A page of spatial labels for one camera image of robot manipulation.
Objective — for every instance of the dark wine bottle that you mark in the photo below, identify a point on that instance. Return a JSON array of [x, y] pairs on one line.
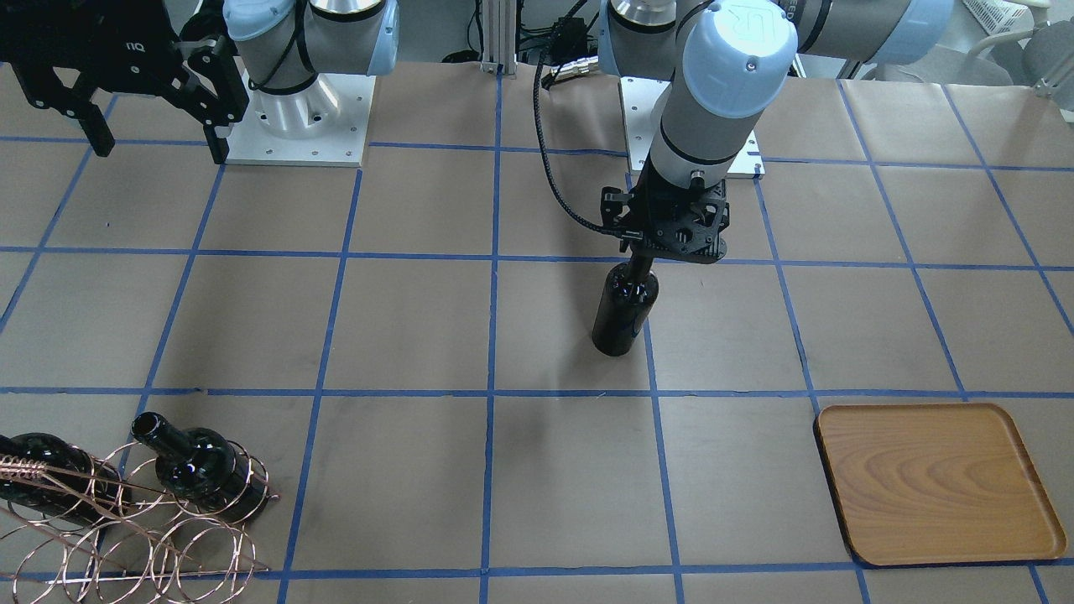
[[628, 294]]

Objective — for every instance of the wooden tray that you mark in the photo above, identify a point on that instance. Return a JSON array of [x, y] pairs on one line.
[[936, 484]]

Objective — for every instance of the far basket wine bottle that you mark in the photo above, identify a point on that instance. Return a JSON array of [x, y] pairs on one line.
[[202, 467]]

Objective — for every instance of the basket wine bottle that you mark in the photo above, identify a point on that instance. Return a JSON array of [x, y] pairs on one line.
[[61, 494], [202, 467]]

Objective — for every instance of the near basket wine bottle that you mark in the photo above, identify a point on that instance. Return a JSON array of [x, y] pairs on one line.
[[61, 494]]

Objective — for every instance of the copper wire bottle basket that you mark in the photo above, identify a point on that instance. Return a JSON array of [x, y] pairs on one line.
[[159, 549]]

